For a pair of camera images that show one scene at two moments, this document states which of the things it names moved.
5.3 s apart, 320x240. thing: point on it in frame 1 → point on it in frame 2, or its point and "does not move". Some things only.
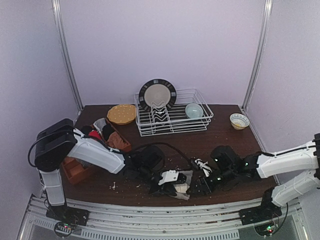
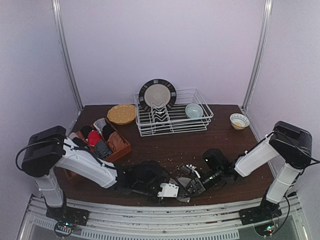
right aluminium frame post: [265, 28] does not move
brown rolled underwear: [115, 141] does not move
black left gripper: [160, 186] → [155, 186]
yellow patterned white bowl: [239, 121] does not move
